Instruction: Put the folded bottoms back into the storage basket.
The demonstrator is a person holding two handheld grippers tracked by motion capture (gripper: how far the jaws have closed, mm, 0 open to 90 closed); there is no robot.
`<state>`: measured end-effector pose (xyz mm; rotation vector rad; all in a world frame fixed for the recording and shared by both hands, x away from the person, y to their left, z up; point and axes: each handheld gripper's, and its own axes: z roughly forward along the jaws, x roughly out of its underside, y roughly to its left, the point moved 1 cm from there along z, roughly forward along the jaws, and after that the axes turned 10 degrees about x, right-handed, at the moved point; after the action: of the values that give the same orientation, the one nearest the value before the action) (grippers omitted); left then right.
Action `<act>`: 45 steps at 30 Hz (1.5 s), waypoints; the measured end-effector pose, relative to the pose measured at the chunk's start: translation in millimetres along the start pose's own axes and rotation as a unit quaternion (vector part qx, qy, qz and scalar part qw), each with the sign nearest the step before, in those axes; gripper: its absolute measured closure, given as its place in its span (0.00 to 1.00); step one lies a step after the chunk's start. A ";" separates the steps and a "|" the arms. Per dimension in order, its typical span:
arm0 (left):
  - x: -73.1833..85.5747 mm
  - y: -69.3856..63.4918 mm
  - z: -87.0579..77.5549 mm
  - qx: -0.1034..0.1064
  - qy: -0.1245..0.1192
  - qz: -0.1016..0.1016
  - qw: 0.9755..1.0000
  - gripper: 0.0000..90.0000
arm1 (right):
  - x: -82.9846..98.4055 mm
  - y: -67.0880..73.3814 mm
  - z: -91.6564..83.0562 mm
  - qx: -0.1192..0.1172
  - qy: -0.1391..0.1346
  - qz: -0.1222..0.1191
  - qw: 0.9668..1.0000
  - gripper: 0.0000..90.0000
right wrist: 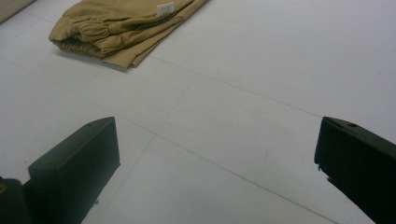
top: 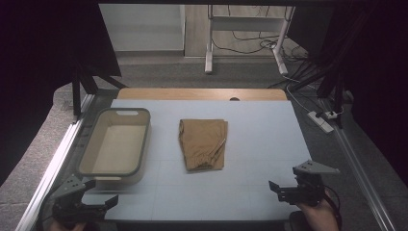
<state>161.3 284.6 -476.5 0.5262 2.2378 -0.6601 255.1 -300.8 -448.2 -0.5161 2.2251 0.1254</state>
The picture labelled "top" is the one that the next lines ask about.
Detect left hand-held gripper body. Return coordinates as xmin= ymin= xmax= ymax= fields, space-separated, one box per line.
xmin=51 ymin=174 xmax=107 ymax=224

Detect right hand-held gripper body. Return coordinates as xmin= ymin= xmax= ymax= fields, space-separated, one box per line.
xmin=280 ymin=160 xmax=341 ymax=206

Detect beige basket with green rim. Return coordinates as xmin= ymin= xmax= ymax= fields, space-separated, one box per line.
xmin=76 ymin=107 xmax=152 ymax=191

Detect brown pants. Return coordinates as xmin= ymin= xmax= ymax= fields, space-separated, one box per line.
xmin=178 ymin=118 xmax=229 ymax=172

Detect person's right hand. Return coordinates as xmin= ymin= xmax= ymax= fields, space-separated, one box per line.
xmin=296 ymin=189 xmax=341 ymax=231

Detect person's left hand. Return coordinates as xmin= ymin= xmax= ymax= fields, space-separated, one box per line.
xmin=49 ymin=219 xmax=86 ymax=231

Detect light blue table mat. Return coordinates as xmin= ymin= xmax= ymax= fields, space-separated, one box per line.
xmin=81 ymin=99 xmax=335 ymax=222

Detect white power strip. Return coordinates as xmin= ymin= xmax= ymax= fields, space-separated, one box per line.
xmin=307 ymin=111 xmax=335 ymax=134

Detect black metal stand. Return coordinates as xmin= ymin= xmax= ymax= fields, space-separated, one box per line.
xmin=71 ymin=62 xmax=128 ymax=117
xmin=290 ymin=62 xmax=346 ymax=130

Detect black curtain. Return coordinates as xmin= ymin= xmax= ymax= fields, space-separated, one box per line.
xmin=287 ymin=0 xmax=408 ymax=187
xmin=0 ymin=0 xmax=123 ymax=188

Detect aluminium rail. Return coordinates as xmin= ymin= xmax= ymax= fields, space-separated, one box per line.
xmin=320 ymin=99 xmax=397 ymax=231
xmin=14 ymin=93 xmax=96 ymax=231

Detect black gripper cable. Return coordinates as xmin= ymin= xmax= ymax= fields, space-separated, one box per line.
xmin=323 ymin=184 xmax=343 ymax=230

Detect white floor cable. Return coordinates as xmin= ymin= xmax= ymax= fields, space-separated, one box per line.
xmin=284 ymin=75 xmax=313 ymax=114

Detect white desk frame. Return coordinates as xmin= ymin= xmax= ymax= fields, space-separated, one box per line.
xmin=204 ymin=4 xmax=296 ymax=76

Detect black floor cables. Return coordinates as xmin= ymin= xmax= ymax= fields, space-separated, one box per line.
xmin=211 ymin=4 xmax=310 ymax=63

